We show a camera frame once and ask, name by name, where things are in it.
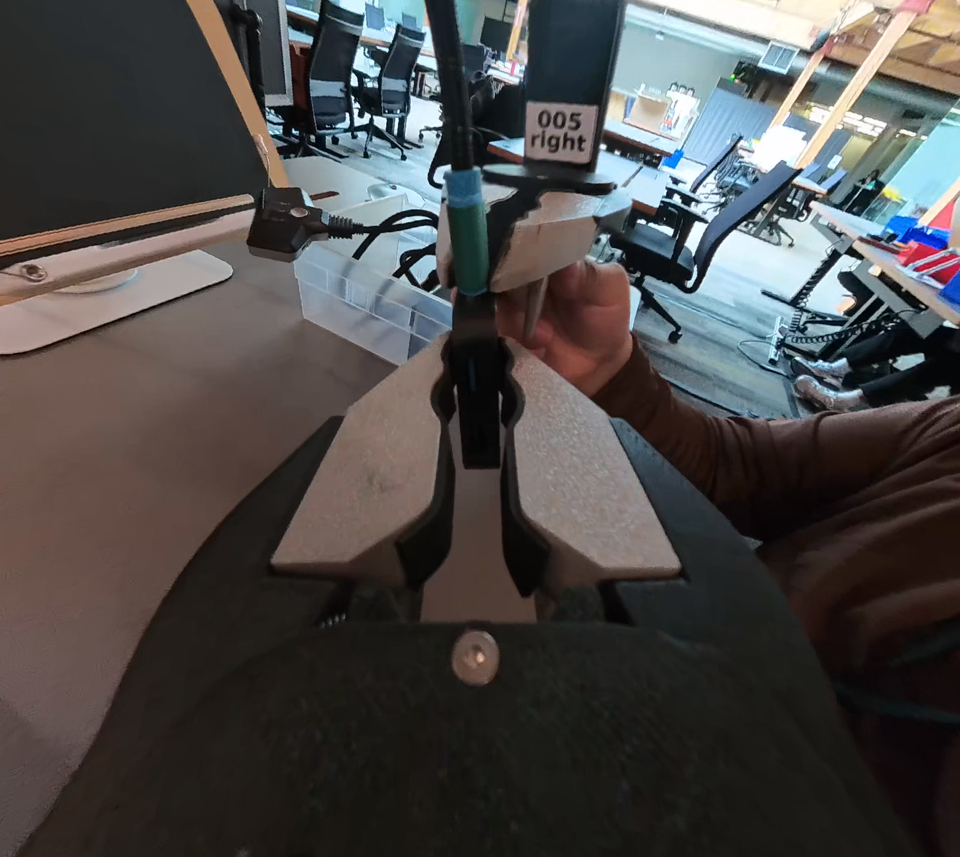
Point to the person's brown jacket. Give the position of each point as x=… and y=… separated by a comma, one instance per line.
x=885, y=609

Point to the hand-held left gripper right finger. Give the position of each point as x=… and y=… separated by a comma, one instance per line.
x=585, y=489

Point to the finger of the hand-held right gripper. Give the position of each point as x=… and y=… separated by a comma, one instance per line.
x=555, y=234
x=443, y=249

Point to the white sneaker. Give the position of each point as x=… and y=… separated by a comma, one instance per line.
x=817, y=368
x=825, y=396

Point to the black monitor on wooden board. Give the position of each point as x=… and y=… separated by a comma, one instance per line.
x=112, y=47

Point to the blue storage bin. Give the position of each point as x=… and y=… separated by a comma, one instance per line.
x=911, y=231

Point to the black desk leg frame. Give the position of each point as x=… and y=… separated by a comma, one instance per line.
x=825, y=302

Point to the clear plastic storage bin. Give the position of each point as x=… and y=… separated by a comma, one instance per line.
x=352, y=294

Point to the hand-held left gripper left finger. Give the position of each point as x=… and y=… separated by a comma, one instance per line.
x=367, y=489

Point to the person's right forearm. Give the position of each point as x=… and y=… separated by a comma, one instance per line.
x=750, y=452

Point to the black office chair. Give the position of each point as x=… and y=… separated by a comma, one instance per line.
x=712, y=167
x=394, y=77
x=330, y=69

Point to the person's right hand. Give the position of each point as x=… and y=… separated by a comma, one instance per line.
x=592, y=324

